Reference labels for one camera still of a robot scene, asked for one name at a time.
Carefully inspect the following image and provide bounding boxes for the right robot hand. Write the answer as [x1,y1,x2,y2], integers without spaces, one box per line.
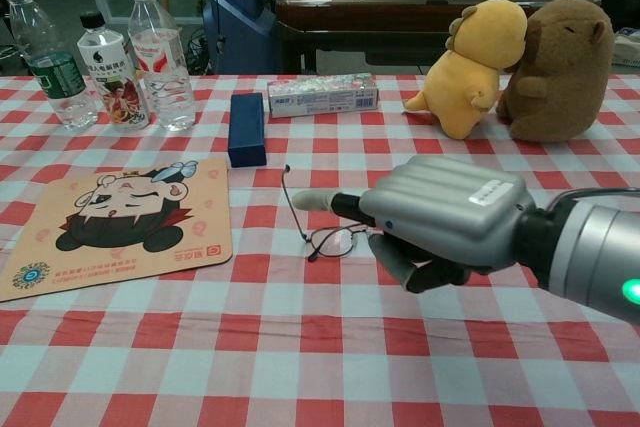
[292,155,537,294]

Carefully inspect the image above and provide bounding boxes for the thin frame eyeglasses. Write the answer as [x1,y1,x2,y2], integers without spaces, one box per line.
[281,163,374,264]

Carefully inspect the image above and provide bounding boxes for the dark blue glasses case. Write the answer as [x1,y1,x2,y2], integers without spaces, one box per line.
[227,93,268,169]

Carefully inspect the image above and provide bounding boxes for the yellow plush toy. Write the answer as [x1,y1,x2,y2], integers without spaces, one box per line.
[403,0,529,141]

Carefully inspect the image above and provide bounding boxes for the red white checkered tablecloth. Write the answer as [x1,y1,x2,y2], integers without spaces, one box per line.
[0,73,640,427]

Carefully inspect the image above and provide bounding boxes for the colourful toothpaste box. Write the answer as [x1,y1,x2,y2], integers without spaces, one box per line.
[266,72,378,119]

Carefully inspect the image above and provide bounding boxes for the brown capybara plush toy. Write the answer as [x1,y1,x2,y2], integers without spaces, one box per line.
[494,0,616,144]

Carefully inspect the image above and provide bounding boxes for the blue machine base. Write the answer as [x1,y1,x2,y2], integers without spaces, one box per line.
[202,0,281,76]

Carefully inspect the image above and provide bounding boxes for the cartoon print mouse pad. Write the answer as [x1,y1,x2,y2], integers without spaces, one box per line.
[0,157,235,304]

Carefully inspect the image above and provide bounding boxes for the red label water bottle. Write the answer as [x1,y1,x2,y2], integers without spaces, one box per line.
[127,0,197,132]

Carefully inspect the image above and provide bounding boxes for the black cap drink bottle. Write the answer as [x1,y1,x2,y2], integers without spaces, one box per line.
[76,12,152,131]

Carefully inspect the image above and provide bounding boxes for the green label water bottle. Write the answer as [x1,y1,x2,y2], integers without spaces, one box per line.
[0,0,100,131]

